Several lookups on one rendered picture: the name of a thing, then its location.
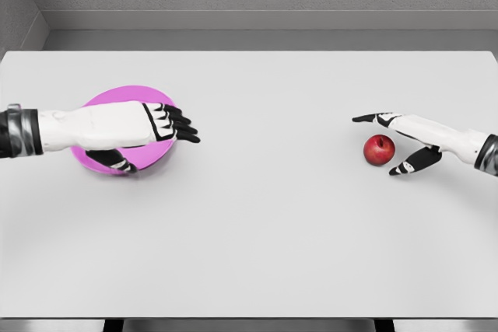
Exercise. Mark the red apple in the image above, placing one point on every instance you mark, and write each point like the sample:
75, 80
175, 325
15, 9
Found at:
379, 148

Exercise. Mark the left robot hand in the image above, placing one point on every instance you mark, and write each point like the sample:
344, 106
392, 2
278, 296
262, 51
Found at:
116, 124

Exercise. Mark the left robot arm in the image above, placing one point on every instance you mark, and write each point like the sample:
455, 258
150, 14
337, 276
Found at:
43, 130

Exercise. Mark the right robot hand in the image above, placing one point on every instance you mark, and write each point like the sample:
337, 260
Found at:
412, 124

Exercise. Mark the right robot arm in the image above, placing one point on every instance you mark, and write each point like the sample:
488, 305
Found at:
472, 147

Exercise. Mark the pink round plate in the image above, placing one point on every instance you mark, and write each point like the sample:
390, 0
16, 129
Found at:
155, 153

